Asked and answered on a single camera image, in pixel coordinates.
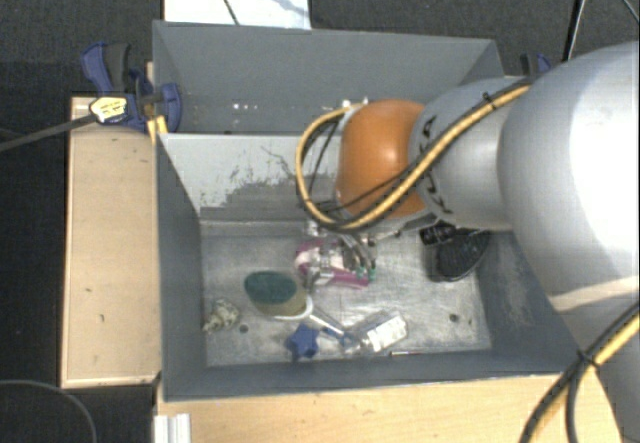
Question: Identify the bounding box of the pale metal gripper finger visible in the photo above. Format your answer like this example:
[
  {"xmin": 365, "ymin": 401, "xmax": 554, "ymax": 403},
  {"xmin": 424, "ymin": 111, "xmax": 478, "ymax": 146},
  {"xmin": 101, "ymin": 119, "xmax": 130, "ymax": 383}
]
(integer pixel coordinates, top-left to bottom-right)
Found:
[
  {"xmin": 308, "ymin": 244, "xmax": 342, "ymax": 266},
  {"xmin": 305, "ymin": 264, "xmax": 341, "ymax": 290}
]

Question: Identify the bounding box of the purple and white toy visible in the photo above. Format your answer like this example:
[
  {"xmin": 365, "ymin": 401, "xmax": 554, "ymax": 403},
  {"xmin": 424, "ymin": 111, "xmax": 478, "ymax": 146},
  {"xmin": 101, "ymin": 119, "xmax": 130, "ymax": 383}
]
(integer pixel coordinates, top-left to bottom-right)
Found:
[{"xmin": 293, "ymin": 237, "xmax": 372, "ymax": 291}]

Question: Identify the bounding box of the silver and blue small tool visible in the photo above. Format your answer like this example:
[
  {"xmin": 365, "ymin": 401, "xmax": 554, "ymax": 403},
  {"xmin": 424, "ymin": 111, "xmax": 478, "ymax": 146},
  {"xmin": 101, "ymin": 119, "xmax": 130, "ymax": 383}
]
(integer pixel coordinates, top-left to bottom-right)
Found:
[{"xmin": 309, "ymin": 309, "xmax": 359, "ymax": 350}]

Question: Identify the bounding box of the green and yellow sponge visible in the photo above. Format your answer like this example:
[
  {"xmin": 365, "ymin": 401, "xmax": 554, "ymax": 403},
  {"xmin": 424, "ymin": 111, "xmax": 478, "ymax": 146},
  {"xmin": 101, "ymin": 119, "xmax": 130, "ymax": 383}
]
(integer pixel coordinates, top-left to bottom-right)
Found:
[{"xmin": 243, "ymin": 270, "xmax": 310, "ymax": 320}]

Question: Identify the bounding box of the blue star-shaped knob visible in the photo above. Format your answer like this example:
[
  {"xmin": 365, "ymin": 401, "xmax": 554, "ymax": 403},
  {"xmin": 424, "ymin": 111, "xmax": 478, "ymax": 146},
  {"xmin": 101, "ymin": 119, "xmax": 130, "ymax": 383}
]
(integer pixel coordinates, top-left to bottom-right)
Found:
[{"xmin": 284, "ymin": 322, "xmax": 322, "ymax": 363}]

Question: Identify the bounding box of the beige crumpled lump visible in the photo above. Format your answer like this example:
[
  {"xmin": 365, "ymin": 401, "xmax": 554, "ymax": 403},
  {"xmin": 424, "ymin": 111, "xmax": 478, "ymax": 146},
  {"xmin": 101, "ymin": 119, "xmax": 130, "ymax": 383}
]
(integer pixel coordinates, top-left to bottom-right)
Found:
[{"xmin": 201, "ymin": 298, "xmax": 242, "ymax": 333}]

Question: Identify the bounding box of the black mesh round object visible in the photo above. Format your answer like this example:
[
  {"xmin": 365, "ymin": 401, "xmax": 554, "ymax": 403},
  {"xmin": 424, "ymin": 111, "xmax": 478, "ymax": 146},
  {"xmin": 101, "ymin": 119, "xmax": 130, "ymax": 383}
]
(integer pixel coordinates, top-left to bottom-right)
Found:
[{"xmin": 432, "ymin": 228, "xmax": 493, "ymax": 283}]

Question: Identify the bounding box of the grey metal bin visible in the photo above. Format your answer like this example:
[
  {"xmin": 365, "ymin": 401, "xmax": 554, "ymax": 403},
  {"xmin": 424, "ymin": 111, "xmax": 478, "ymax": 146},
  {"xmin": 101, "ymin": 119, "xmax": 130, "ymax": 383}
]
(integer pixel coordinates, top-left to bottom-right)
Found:
[{"xmin": 151, "ymin": 19, "xmax": 582, "ymax": 402}]

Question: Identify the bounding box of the pale wood flat board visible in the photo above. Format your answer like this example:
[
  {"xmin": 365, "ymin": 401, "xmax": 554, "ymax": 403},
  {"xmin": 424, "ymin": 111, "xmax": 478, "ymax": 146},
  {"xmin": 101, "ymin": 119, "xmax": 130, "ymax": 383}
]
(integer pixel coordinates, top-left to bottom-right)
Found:
[{"xmin": 59, "ymin": 95, "xmax": 162, "ymax": 390}]

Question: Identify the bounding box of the black cylinder on white bracket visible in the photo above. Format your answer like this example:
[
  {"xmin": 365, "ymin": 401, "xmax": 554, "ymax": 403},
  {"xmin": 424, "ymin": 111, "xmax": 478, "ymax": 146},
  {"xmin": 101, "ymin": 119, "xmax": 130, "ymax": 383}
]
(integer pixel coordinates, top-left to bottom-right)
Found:
[{"xmin": 418, "ymin": 223, "xmax": 457, "ymax": 247}]

